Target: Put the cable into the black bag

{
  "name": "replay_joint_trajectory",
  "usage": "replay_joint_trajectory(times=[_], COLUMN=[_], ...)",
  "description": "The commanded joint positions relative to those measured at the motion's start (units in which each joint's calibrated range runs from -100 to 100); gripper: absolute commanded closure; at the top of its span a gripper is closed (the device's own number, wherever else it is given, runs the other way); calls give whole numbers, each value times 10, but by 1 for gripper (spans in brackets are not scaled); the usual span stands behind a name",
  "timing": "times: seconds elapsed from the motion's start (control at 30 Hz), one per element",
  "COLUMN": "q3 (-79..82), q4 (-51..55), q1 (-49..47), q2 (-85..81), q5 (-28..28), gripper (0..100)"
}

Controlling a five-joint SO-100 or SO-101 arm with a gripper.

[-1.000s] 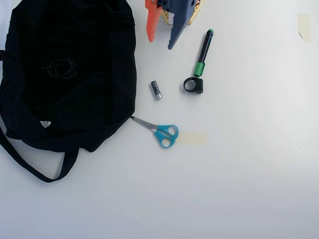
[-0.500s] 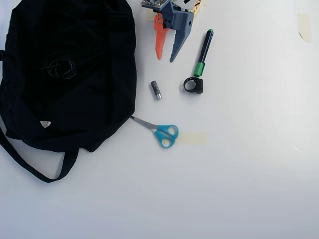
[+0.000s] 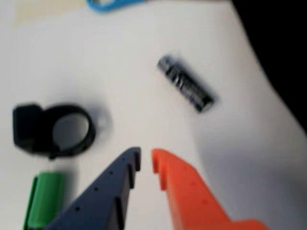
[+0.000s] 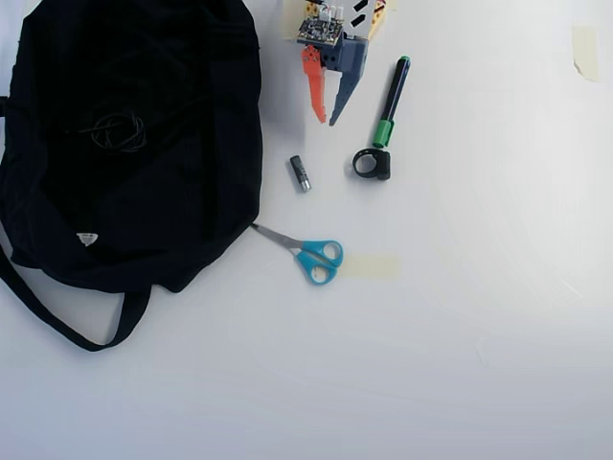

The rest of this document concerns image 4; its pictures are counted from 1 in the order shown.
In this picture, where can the torn beige tape piece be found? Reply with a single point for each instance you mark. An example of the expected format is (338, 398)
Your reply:
(586, 52)

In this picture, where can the wide beige tape strip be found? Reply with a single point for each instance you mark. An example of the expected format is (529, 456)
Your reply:
(373, 266)

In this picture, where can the narrow beige tape strip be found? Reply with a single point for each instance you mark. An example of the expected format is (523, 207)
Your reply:
(289, 19)

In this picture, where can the white teal grey robot arm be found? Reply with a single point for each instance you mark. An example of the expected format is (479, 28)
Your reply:
(359, 12)

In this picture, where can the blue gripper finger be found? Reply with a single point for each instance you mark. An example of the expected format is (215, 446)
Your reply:
(344, 96)

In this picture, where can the black fabric bag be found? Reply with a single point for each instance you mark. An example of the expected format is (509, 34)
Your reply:
(120, 191)

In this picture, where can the black marker green cap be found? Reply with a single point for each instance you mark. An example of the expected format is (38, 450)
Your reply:
(393, 96)

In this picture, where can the blue grey gripper body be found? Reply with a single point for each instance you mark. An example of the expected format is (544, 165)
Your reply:
(346, 58)

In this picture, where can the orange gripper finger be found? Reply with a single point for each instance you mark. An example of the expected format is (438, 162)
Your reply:
(316, 91)

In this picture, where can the camera circuit board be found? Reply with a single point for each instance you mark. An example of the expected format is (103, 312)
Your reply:
(320, 31)

